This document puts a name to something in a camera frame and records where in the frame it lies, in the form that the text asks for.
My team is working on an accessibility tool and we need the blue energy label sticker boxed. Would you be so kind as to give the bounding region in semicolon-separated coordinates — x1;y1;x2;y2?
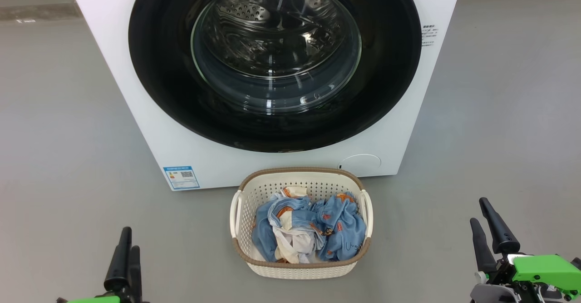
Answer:
162;165;201;191

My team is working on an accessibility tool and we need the blue and white garment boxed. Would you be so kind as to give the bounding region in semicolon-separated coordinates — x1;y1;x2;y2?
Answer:
252;186;328;264

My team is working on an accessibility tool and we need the cream perforated laundry basket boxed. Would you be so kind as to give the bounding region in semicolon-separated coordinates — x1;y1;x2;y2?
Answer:
229;167;374;280

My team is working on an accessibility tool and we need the washing machine door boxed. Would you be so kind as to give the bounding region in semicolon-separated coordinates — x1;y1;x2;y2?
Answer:
128;0;423;154

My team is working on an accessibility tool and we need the black text instruction sticker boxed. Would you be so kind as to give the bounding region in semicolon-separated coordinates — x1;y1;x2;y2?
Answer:
421;24;439;48

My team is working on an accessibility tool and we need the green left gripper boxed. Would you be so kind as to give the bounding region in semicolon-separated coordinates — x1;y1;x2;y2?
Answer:
57;227;143;303

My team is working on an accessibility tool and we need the stainless steel washing machine drum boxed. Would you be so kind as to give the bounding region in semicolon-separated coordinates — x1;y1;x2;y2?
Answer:
200;0;355;94

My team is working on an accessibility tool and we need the white front-load washing machine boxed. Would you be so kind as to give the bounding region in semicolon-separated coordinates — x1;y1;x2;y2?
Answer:
64;0;466;191

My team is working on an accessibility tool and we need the round white filter cover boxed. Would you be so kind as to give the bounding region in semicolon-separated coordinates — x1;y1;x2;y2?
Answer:
340;154;382;176

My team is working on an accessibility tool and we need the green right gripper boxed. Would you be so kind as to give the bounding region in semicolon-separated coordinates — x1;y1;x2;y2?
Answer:
470;197;581;303

